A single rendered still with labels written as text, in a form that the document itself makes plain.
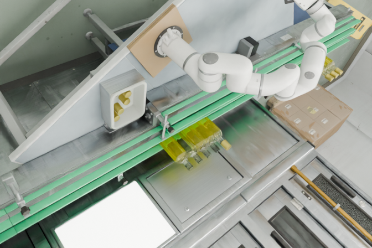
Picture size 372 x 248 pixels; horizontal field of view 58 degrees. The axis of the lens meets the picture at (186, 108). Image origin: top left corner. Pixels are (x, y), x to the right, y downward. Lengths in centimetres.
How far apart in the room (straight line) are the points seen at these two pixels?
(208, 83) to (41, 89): 114
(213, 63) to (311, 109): 460
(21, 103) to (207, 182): 110
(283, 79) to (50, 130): 93
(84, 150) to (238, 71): 75
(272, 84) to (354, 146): 552
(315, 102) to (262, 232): 439
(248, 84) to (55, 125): 78
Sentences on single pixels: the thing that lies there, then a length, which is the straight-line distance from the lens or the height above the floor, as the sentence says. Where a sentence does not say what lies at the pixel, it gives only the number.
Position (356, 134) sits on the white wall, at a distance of 698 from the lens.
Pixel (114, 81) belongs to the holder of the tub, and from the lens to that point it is 140.
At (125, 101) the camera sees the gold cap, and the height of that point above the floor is 81.
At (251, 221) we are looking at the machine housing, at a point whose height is 147.
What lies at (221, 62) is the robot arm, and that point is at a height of 108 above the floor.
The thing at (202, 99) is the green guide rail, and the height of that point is 92.
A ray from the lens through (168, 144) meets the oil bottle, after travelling 158.
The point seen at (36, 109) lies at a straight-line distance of 200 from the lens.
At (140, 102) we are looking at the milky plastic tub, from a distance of 152.
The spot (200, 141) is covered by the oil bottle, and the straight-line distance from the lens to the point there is 162.
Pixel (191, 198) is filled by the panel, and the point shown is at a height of 122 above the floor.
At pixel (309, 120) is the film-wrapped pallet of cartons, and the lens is 554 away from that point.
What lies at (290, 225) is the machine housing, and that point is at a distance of 177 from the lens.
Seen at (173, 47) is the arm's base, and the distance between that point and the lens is 138.
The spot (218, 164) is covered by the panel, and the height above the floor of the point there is 116.
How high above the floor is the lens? 165
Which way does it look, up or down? 27 degrees down
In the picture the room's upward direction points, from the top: 135 degrees clockwise
